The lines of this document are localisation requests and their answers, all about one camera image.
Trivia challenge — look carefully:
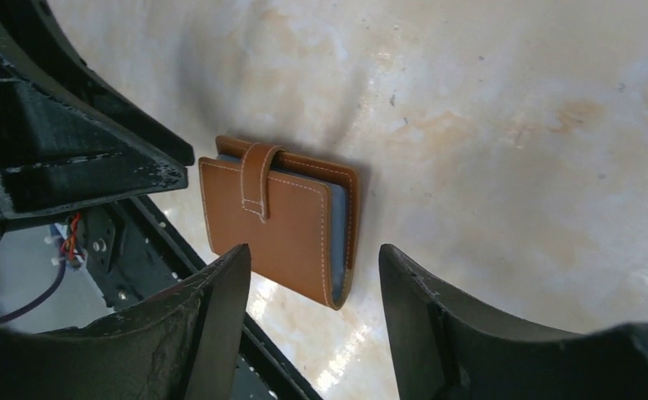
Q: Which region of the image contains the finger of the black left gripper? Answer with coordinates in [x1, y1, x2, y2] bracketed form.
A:
[0, 1, 195, 219]

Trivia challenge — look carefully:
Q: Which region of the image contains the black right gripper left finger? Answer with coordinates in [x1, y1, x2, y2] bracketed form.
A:
[0, 245, 251, 399]

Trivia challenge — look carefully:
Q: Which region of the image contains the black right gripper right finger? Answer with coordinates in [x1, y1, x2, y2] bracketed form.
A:
[379, 244, 648, 399]

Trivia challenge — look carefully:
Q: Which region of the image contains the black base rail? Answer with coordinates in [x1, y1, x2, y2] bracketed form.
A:
[77, 196, 317, 399]

